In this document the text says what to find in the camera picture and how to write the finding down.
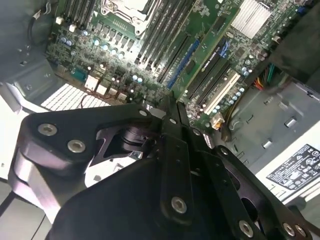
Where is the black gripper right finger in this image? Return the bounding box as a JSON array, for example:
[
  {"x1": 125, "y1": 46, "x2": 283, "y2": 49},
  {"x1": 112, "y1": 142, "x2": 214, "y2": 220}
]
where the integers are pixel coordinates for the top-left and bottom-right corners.
[{"x1": 176, "y1": 101, "x2": 315, "y2": 240}]

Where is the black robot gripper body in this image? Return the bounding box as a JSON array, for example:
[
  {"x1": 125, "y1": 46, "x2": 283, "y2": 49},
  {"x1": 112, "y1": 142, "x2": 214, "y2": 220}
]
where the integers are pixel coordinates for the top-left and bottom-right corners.
[{"x1": 49, "y1": 122, "x2": 262, "y2": 240}]

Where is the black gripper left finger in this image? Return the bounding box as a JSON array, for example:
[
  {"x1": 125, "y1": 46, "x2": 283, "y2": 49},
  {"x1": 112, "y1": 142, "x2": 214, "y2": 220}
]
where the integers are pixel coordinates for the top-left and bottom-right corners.
[{"x1": 9, "y1": 94, "x2": 196, "y2": 224}]

